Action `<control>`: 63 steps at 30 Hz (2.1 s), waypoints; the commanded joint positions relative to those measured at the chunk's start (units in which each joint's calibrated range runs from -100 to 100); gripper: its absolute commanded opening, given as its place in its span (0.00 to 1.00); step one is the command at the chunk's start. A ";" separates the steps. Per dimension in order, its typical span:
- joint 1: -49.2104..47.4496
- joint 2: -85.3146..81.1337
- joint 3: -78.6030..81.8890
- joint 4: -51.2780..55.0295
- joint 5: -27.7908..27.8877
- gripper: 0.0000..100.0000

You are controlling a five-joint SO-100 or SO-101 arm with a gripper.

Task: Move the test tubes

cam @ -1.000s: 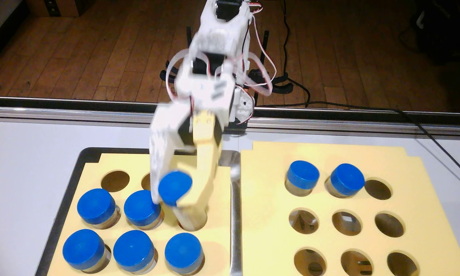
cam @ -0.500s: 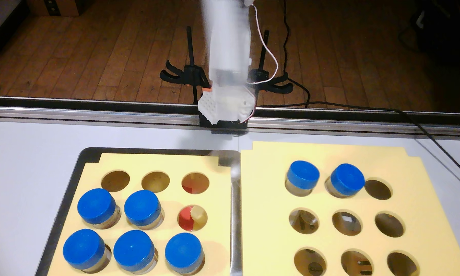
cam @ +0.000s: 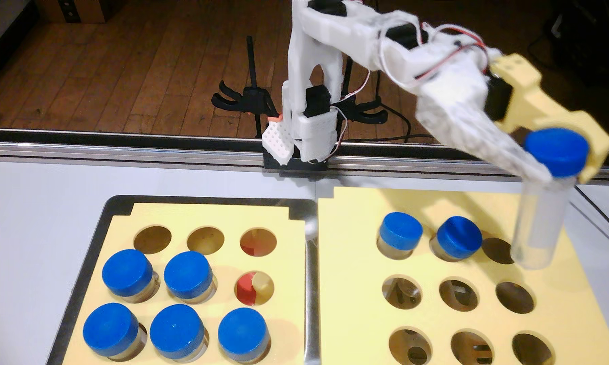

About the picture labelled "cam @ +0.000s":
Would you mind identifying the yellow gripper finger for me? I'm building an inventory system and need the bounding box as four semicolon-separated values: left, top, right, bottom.
489;53;609;184

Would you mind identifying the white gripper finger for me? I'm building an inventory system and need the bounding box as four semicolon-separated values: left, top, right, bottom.
446;114;554;184

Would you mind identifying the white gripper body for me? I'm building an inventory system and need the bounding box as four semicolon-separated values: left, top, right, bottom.
385;41;513;145

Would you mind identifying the blue capped test tube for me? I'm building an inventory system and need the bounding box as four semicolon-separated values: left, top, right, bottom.
218;307;272;365
83;302;148;362
377;211;424;260
430;216;484;263
102;248;160;303
510;128;590;271
164;250;218;304
149;304;210;363

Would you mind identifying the black bag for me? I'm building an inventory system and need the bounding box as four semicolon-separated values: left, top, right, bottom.
528;0;609;87

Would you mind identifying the large yellow foam rack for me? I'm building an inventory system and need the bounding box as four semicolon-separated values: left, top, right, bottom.
319;186;609;365

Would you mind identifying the metal tray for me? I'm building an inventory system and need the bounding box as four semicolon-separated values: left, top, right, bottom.
46;194;321;365

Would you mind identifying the small yellow foam rack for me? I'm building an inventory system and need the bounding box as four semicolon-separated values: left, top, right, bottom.
62;202;307;365

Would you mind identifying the red support under rack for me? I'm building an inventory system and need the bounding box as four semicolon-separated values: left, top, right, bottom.
236;237;278;306

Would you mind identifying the black cable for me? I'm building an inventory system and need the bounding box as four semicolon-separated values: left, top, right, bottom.
375;71;412;142
341;133;609;231

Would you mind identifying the aluminium table rail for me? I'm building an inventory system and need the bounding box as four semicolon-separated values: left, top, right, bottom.
0;127;609;180

